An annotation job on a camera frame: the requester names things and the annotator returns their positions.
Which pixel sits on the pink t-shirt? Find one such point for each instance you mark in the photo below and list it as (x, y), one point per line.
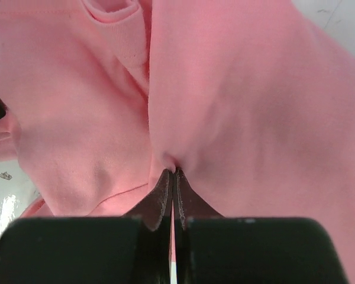
(250, 99)

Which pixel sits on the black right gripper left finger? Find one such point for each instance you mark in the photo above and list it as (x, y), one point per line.
(152, 251)

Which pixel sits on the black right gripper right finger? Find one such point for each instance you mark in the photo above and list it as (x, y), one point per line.
(186, 204)

